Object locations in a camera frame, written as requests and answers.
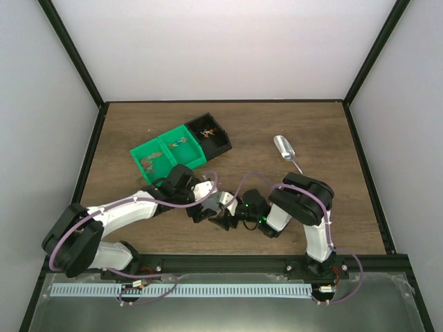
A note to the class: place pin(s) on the green bin with lollipop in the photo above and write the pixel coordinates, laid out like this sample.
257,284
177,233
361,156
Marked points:
190,153

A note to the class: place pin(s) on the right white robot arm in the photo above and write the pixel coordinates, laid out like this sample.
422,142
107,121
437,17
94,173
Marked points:
297,197

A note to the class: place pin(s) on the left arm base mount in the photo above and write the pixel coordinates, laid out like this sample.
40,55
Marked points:
145,265

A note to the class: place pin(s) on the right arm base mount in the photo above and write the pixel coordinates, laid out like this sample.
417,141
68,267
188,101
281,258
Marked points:
310,270

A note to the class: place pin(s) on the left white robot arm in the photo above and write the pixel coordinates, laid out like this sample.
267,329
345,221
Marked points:
76,242

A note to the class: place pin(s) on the black plastic bin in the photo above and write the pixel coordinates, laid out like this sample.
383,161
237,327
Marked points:
212,138

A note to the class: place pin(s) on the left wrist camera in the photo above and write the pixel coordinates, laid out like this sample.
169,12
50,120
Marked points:
204,190

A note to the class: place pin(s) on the pile of star candies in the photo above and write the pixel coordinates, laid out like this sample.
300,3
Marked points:
147,162

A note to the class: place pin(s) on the grey metal front panel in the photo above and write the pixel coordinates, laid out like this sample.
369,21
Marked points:
377,302

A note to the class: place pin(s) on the light blue slotted cable duct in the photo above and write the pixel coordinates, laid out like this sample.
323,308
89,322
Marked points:
302,291

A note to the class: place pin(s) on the metal scoop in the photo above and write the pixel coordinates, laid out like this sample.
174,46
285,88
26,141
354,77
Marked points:
286,151

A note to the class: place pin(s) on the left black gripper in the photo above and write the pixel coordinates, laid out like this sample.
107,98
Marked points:
192,212

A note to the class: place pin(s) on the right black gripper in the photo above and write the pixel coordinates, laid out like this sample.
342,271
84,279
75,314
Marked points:
225,222

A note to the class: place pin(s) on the round grey lid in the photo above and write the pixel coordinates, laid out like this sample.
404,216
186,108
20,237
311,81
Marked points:
212,203

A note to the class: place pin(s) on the black aluminium frame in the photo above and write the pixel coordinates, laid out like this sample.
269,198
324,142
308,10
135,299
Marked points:
391,261

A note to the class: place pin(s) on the green bin with star candies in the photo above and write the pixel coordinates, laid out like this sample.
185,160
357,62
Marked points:
162,165

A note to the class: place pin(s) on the blue lollipop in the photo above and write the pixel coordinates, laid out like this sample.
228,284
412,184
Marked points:
177,143

